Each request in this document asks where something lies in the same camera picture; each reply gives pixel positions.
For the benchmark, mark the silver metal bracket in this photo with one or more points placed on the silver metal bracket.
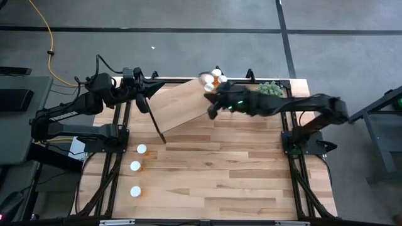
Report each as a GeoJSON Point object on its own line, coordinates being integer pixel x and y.
{"type": "Point", "coordinates": [117, 223]}
{"type": "Point", "coordinates": [292, 223]}

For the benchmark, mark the white paper sheet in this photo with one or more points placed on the white paper sheet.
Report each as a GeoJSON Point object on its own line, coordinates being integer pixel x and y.
{"type": "Point", "coordinates": [77, 152]}

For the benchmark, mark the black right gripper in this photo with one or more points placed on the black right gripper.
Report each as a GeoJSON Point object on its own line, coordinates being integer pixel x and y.
{"type": "Point", "coordinates": [235, 97]}

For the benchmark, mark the black desk leg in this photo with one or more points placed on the black desk leg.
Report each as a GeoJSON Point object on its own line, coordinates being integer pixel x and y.
{"type": "Point", "coordinates": [53, 158]}

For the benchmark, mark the flat black bar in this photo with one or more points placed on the flat black bar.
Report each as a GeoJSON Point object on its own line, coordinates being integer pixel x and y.
{"type": "Point", "coordinates": [15, 71]}

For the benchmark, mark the dark grey cart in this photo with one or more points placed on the dark grey cart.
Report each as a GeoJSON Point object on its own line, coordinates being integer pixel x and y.
{"type": "Point", "coordinates": [377, 132]}

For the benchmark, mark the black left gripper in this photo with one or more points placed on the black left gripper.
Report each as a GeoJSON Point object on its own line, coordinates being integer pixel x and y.
{"type": "Point", "coordinates": [141, 84]}

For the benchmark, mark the black rectangular pad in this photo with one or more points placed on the black rectangular pad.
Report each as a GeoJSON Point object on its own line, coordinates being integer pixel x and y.
{"type": "Point", "coordinates": [15, 100]}

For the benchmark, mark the green potted plant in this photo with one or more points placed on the green potted plant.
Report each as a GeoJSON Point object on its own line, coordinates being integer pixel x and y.
{"type": "Point", "coordinates": [270, 88]}

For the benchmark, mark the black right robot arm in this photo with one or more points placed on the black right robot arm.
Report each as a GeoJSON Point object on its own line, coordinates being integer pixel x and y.
{"type": "Point", "coordinates": [314, 102]}

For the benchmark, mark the grey desk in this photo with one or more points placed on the grey desk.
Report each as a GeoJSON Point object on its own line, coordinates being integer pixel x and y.
{"type": "Point", "coordinates": [19, 135]}

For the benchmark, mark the orange medicine bottle white cap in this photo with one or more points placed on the orange medicine bottle white cap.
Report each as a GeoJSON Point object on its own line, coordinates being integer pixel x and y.
{"type": "Point", "coordinates": [141, 148]}
{"type": "Point", "coordinates": [135, 165]}
{"type": "Point", "coordinates": [222, 78]}
{"type": "Point", "coordinates": [216, 73]}
{"type": "Point", "coordinates": [209, 87]}
{"type": "Point", "coordinates": [135, 191]}
{"type": "Point", "coordinates": [208, 78]}

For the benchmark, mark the black metal table frame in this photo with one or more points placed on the black metal table frame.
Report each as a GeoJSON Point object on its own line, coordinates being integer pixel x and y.
{"type": "Point", "coordinates": [284, 124]}

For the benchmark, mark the wooden ramp board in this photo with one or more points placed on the wooden ramp board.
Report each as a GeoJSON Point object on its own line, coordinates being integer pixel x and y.
{"type": "Point", "coordinates": [176, 106]}

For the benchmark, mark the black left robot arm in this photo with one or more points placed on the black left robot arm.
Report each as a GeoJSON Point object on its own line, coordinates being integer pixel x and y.
{"type": "Point", "coordinates": [63, 116]}

